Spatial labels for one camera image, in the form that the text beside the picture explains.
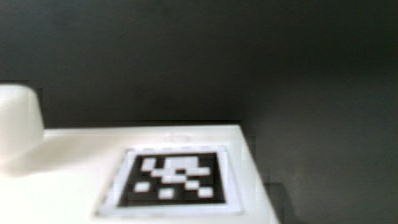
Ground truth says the white drawer tray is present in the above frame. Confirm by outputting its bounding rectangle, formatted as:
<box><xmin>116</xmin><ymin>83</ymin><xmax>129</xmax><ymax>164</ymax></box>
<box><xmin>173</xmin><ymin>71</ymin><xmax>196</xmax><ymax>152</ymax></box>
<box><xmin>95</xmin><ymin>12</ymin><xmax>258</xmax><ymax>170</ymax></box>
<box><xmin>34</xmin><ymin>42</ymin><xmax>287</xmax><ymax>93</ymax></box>
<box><xmin>0</xmin><ymin>84</ymin><xmax>281</xmax><ymax>224</ymax></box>

